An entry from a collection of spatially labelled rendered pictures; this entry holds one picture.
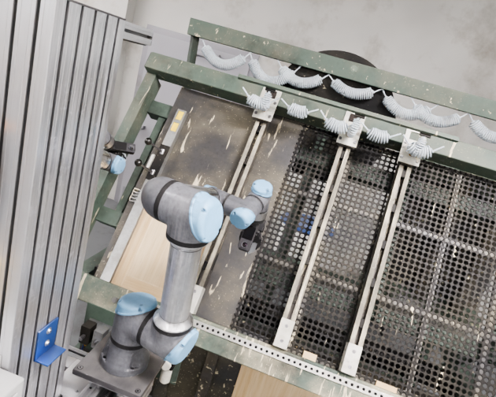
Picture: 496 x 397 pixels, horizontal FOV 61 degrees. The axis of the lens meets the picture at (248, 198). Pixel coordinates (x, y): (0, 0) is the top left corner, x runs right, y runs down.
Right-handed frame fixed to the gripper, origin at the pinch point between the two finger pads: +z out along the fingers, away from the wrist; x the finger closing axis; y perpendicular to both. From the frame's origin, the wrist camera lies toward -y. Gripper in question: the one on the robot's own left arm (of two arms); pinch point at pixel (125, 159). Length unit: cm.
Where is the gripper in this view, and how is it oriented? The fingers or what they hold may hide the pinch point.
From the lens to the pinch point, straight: 217.4
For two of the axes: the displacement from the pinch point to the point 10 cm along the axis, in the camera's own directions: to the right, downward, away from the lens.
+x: 0.2, 9.5, -3.0
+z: 0.5, 3.0, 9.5
